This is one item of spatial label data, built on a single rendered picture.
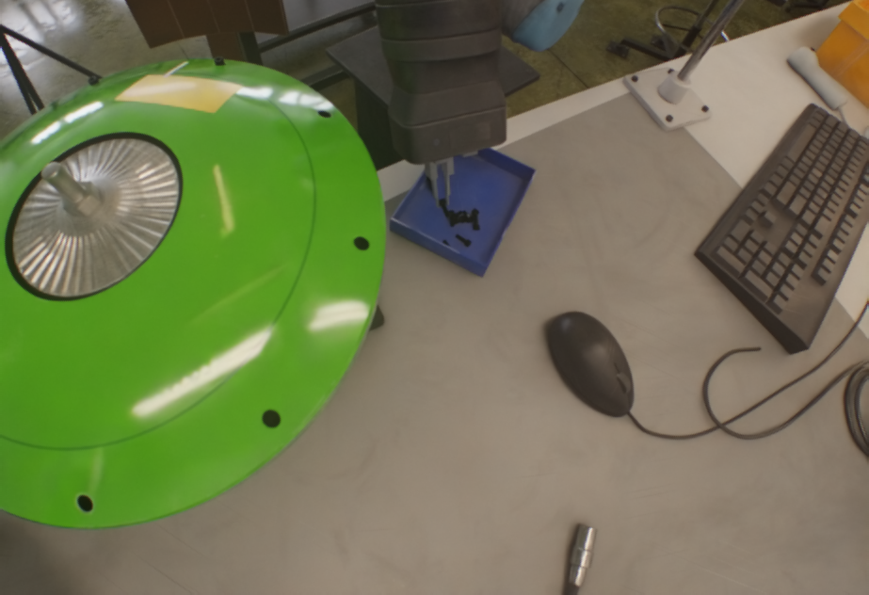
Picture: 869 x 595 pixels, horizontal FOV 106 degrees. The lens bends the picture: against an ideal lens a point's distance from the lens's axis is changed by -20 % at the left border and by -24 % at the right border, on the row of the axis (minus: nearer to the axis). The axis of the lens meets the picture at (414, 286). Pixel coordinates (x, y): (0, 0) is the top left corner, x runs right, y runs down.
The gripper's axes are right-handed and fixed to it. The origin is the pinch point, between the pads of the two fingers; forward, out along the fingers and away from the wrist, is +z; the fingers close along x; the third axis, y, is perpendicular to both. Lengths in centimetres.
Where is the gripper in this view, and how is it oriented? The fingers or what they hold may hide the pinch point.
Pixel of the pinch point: (442, 204)
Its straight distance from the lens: 35.3
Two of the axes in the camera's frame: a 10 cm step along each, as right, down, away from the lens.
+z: 1.2, 7.4, 6.6
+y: 3.5, 5.9, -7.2
